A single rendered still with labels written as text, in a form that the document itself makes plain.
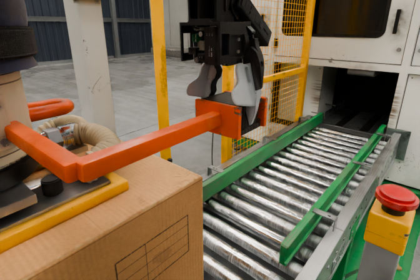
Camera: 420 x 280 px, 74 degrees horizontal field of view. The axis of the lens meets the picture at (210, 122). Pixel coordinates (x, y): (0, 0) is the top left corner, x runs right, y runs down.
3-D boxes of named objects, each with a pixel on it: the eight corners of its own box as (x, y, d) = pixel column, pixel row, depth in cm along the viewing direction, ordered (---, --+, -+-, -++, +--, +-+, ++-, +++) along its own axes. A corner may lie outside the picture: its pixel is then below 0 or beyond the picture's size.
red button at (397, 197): (376, 195, 58) (380, 178, 57) (417, 209, 54) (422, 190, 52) (368, 210, 53) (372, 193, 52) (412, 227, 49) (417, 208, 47)
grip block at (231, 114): (225, 115, 52) (225, 90, 50) (266, 125, 47) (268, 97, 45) (195, 127, 46) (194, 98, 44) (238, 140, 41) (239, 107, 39)
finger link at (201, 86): (175, 111, 46) (187, 59, 41) (199, 104, 50) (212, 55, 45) (188, 121, 44) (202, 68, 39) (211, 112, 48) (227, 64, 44)
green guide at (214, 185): (310, 119, 243) (311, 109, 241) (322, 122, 237) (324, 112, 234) (174, 202, 130) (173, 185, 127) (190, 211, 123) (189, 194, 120)
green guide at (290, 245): (379, 134, 210) (382, 123, 207) (395, 137, 204) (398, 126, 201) (277, 262, 96) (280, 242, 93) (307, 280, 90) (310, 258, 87)
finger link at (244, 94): (231, 133, 39) (213, 69, 38) (253, 122, 43) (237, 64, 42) (249, 131, 37) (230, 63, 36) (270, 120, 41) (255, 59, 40)
